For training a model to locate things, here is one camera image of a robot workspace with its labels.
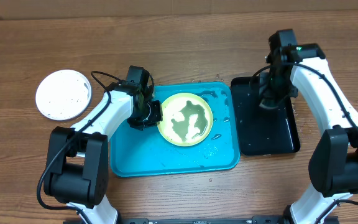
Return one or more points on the teal plastic tray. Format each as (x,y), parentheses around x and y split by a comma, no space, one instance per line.
(136,153)

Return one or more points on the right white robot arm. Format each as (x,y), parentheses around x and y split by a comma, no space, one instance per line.
(333,167)

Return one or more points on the black water tray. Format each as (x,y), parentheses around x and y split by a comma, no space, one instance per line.
(262,131)

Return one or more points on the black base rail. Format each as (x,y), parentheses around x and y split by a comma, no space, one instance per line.
(254,220)

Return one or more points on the yellow plate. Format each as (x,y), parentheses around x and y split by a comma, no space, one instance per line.
(187,119)

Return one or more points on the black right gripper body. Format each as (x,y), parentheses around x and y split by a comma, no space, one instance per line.
(277,87)

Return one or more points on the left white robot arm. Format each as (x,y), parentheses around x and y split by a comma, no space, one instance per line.
(76,172)

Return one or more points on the pink speckled plate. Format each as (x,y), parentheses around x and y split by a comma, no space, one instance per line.
(63,95)

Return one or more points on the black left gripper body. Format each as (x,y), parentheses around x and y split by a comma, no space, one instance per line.
(150,114)

